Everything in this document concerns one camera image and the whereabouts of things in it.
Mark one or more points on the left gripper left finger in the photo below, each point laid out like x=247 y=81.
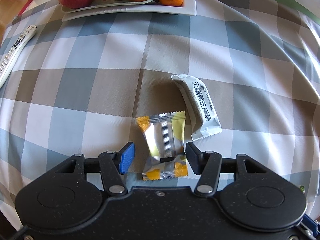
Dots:
x=114 y=164

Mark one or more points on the white fruit plate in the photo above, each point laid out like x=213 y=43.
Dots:
x=111 y=6

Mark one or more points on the checkered blue grey tablecloth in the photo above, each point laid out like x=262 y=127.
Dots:
x=78 y=87

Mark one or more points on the green candy wrapper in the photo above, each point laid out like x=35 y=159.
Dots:
x=302 y=188

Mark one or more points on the white sesame crisp packet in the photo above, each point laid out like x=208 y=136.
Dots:
x=202 y=113

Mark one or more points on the silver yellow snack packet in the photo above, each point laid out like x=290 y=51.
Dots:
x=164 y=135

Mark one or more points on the white remote control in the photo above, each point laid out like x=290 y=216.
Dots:
x=11 y=57

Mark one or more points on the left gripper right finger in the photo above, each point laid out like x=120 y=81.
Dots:
x=206 y=164

